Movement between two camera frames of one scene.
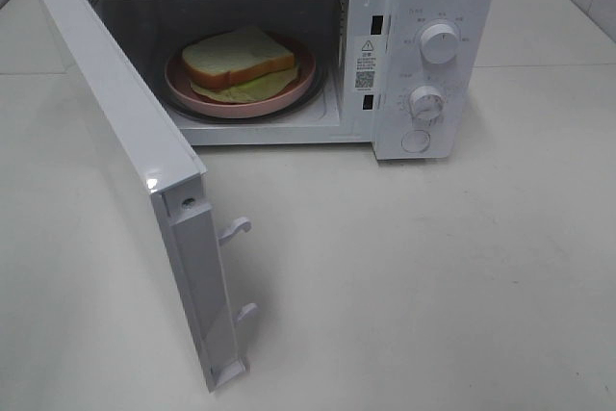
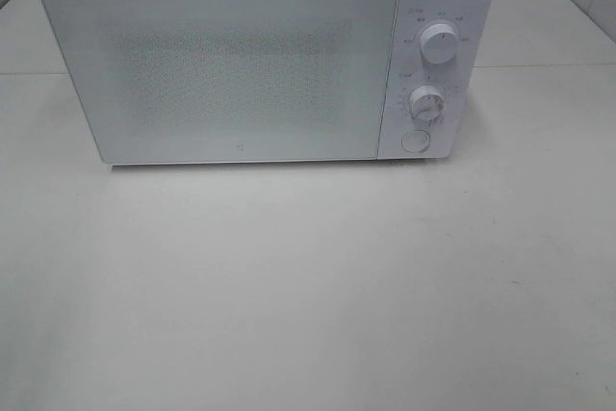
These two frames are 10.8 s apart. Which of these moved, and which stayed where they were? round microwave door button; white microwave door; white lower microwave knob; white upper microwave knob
Moved: white microwave door
Stayed: white lower microwave knob; round microwave door button; white upper microwave knob
